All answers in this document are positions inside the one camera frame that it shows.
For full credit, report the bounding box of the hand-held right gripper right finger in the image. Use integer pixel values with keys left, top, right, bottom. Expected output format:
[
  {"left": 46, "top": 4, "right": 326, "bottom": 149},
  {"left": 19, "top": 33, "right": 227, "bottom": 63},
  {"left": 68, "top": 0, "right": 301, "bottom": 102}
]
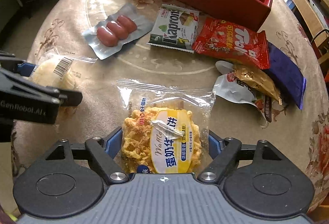
[{"left": 197, "top": 130, "right": 282, "bottom": 185}]

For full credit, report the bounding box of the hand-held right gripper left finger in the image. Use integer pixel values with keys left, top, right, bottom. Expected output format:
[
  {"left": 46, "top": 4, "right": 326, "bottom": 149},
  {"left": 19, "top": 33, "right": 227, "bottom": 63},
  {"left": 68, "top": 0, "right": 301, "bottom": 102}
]
[{"left": 46, "top": 126, "right": 129, "bottom": 185}]

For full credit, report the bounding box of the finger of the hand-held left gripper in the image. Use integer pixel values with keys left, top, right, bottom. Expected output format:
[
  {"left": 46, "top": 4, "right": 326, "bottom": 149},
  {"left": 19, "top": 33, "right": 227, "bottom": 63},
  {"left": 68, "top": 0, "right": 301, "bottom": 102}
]
[
  {"left": 0, "top": 69, "right": 83, "bottom": 108},
  {"left": 0, "top": 51, "right": 37, "bottom": 78}
]

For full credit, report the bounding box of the clear-wrapped bun packet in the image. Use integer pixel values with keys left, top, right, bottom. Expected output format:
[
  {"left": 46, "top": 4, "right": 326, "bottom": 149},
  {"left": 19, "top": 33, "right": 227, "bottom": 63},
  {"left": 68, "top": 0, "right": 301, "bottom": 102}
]
[{"left": 29, "top": 53, "right": 98, "bottom": 118}]

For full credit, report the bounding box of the yellow waffle packet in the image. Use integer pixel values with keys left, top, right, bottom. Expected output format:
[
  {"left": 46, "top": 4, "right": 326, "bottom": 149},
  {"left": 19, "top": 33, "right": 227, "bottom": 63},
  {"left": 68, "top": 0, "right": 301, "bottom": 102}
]
[{"left": 116, "top": 79, "right": 216, "bottom": 174}]

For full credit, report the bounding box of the silver snack pouch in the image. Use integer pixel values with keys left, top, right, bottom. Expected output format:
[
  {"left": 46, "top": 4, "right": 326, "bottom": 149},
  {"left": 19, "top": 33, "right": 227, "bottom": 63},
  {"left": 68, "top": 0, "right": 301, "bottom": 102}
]
[{"left": 213, "top": 61, "right": 274, "bottom": 127}]

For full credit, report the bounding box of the gold snack packet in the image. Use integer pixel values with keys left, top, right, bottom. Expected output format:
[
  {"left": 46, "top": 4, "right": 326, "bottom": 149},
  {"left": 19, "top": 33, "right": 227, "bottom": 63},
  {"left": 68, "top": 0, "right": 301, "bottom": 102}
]
[{"left": 233, "top": 63, "right": 283, "bottom": 105}]

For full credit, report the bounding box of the silver sausage packet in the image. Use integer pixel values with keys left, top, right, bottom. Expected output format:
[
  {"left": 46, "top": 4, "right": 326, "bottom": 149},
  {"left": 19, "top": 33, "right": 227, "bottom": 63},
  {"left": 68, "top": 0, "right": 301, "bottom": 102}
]
[{"left": 82, "top": 3, "right": 154, "bottom": 60}]

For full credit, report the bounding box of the red chips packet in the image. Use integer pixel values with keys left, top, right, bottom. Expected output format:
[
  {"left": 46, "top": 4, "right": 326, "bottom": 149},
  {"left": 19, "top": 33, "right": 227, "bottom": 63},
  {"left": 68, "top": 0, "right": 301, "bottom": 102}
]
[{"left": 191, "top": 17, "right": 270, "bottom": 70}]

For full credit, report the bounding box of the dark purple snack packet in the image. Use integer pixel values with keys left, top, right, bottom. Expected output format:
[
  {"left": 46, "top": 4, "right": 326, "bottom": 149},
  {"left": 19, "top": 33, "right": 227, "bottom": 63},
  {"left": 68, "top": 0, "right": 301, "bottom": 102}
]
[{"left": 263, "top": 41, "right": 307, "bottom": 110}]

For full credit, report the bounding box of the green and white cracker packet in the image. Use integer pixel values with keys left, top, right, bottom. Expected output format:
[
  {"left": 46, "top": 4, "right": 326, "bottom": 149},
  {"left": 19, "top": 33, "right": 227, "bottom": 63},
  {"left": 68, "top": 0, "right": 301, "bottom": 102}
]
[{"left": 147, "top": 3, "right": 200, "bottom": 54}]

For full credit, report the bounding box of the beige floral tablecloth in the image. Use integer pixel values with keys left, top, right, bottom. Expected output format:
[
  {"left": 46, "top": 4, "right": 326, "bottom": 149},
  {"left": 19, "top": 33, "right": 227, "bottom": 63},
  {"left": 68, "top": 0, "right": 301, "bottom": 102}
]
[{"left": 12, "top": 0, "right": 329, "bottom": 214}]

